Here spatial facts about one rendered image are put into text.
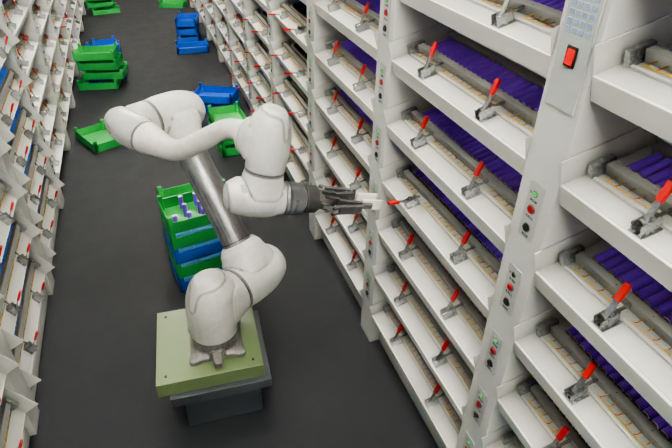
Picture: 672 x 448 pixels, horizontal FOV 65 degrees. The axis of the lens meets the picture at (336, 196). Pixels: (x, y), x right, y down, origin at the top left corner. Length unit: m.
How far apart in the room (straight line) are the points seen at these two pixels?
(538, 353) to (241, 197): 0.76
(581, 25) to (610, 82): 0.10
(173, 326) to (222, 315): 0.30
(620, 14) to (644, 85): 0.11
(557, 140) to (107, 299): 2.01
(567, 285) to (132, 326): 1.76
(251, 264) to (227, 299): 0.16
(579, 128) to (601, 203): 0.13
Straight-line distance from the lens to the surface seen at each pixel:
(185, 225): 2.25
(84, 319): 2.47
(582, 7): 0.94
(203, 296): 1.68
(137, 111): 1.73
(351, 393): 2.04
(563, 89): 0.97
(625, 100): 0.89
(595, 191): 1.00
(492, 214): 1.24
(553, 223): 1.06
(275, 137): 1.27
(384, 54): 1.57
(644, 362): 1.02
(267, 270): 1.82
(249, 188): 1.32
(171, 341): 1.92
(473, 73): 1.34
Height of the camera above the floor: 1.64
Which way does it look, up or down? 33 degrees down
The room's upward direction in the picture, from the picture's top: 1 degrees clockwise
